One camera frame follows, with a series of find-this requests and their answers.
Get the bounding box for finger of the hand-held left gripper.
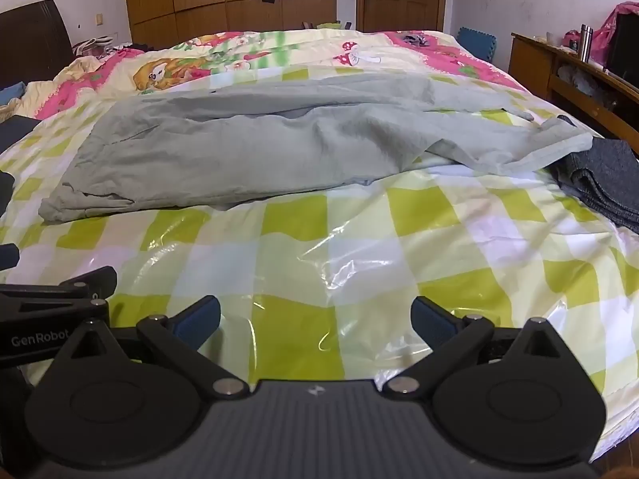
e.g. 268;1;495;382
0;243;21;273
59;266;119;301

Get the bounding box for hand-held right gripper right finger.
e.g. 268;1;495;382
382;296;580;400

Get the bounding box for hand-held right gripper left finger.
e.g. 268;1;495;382
50;295;250;401

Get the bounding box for light grey-green pants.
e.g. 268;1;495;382
39;72;595;224

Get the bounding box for black folded cloth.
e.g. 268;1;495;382
0;172;16;215

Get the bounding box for green checked plastic sheet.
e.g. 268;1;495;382
0;62;639;460

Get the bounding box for navy folded cloth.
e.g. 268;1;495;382
0;115;41;153

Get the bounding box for blue pillow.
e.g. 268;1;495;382
0;81;26;105

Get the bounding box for dark brown headboard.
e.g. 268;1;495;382
0;0;75;91

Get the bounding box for dark grey folded cloth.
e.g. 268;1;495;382
549;115;639;235

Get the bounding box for striped bag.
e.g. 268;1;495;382
72;35;133;57

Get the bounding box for cartoon printed quilt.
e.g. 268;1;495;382
10;27;530;121

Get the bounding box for wooden desk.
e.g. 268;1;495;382
509;32;639;160

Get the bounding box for blue foam mat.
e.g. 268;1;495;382
456;26;499;68

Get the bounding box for wooden wardrobe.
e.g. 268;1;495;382
122;0;337;53

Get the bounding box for steel thermos bottle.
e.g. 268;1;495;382
578;24;594;63

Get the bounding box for pink bag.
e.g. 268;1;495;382
591;2;639;68

